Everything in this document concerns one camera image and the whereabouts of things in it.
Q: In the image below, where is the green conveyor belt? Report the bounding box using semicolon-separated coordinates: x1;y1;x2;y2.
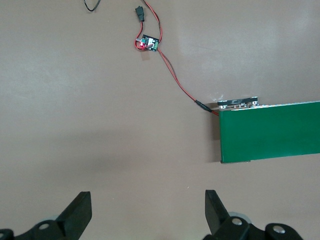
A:
216;96;320;165

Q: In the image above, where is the small circuit board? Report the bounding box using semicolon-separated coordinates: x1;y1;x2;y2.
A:
136;34;161;53

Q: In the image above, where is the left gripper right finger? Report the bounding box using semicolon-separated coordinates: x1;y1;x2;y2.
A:
203;189;305;240

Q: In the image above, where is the red black wire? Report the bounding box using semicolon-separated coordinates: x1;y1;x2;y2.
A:
133;0;221;117

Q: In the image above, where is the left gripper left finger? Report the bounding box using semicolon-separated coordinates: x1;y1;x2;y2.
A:
0;191;93;240

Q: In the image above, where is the thin black cable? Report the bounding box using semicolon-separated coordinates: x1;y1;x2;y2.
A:
82;0;102;13

